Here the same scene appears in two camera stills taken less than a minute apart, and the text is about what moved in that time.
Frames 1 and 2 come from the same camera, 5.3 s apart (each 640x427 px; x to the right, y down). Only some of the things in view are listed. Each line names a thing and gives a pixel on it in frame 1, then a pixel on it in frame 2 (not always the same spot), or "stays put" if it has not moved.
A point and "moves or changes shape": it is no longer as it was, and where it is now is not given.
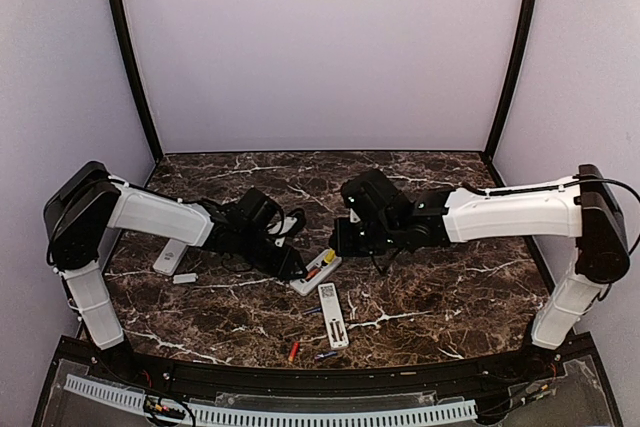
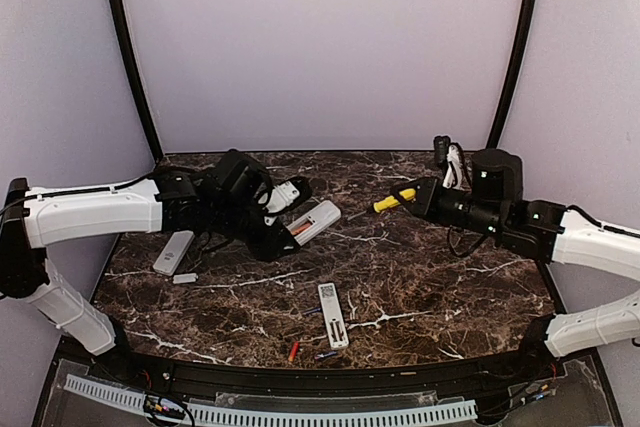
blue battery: x=323 y=355 stays put
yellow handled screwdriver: x=330 y=257 moves or changes shape
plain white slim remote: x=169 y=258 stays put
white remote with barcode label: x=317 y=274 -> x=314 y=222
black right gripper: x=343 y=246 -> x=427 y=197
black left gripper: x=285 y=268 -> x=271 y=248
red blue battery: x=294 y=351 stays put
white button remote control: x=332 y=310 stays put
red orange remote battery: x=313 y=273 moves or changes shape
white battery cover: x=185 y=278 stays put
